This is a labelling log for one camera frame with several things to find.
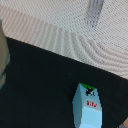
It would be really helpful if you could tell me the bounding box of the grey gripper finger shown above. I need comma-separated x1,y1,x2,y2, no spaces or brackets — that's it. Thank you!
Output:
0,20,10,89

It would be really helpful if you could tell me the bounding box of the light blue milk carton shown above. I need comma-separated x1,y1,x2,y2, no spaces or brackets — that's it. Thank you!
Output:
72,83,102,128

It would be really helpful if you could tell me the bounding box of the woven beige placemat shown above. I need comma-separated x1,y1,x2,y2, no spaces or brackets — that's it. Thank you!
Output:
0,0,128,79

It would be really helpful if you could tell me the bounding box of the toy fork wooden handle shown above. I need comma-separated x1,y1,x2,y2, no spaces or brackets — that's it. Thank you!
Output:
87,0,104,29

